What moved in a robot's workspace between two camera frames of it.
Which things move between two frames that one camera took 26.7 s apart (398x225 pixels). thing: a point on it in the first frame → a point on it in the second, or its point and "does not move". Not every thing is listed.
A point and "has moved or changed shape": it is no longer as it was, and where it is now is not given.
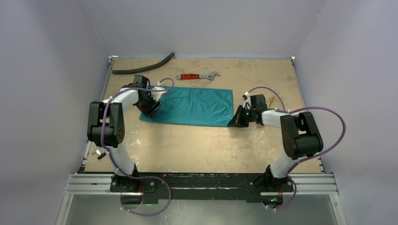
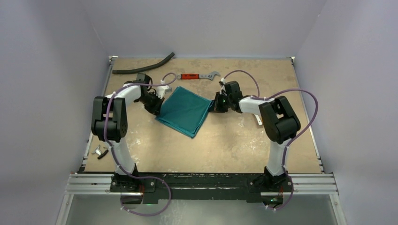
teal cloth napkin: (198, 106) has moved or changed shape
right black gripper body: (243, 116) → (218, 105)
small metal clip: (98, 151) does not move
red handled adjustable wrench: (195, 76) does not move
